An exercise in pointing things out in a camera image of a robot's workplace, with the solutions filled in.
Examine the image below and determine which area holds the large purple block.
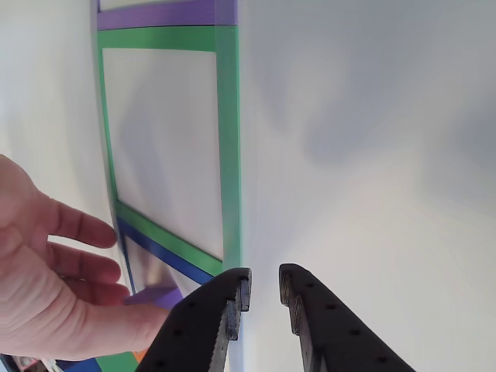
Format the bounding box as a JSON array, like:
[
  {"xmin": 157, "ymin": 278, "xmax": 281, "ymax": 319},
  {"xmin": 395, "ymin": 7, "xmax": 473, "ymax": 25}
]
[{"xmin": 123, "ymin": 285, "xmax": 184, "ymax": 311}]

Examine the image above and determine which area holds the green block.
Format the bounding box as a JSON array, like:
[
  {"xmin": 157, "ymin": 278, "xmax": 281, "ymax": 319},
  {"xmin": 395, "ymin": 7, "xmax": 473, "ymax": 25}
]
[{"xmin": 95, "ymin": 350, "xmax": 141, "ymax": 372}]

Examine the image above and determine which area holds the small blue block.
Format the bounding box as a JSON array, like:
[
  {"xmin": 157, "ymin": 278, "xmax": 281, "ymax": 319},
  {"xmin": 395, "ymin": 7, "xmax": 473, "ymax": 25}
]
[{"xmin": 57, "ymin": 358, "xmax": 104, "ymax": 372}]

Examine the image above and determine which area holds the person's hand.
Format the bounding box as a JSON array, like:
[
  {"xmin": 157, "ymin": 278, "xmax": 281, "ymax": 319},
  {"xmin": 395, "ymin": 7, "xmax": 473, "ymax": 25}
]
[{"xmin": 0, "ymin": 153, "xmax": 174, "ymax": 361}]

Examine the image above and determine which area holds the blue square frame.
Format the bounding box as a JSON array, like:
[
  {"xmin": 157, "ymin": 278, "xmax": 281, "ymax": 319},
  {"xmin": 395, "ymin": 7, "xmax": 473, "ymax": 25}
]
[{"xmin": 115, "ymin": 216, "xmax": 216, "ymax": 295}]

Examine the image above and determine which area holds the green square frame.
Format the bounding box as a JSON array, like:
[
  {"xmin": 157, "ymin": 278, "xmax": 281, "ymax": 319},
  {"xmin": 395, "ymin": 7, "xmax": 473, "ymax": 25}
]
[{"xmin": 91, "ymin": 25, "xmax": 244, "ymax": 278}]

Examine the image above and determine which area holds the purple square frame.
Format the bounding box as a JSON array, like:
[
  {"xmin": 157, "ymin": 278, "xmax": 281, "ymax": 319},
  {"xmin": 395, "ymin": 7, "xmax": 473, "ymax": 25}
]
[{"xmin": 95, "ymin": 0, "xmax": 238, "ymax": 32}]

